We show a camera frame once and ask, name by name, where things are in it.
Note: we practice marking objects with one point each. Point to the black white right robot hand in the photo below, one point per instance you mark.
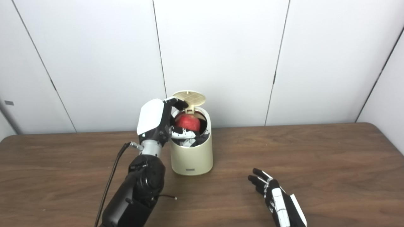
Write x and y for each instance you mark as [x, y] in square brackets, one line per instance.
[281, 201]

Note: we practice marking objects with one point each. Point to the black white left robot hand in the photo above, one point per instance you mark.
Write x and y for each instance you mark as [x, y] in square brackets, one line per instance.
[151, 118]

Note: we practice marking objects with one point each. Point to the red apple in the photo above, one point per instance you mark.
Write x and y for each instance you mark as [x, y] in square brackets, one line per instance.
[189, 122]

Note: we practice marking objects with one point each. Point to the cream round bin lid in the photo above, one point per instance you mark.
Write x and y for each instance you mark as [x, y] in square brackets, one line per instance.
[192, 97]

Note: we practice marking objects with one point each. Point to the cream-colored bin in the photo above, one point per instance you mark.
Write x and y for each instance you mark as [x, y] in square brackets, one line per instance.
[191, 157]

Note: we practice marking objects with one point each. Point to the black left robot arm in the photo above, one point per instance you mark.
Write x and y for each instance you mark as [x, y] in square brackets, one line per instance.
[142, 186]

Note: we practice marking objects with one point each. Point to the small grey wall label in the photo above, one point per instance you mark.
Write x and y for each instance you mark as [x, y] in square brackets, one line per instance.
[8, 102]

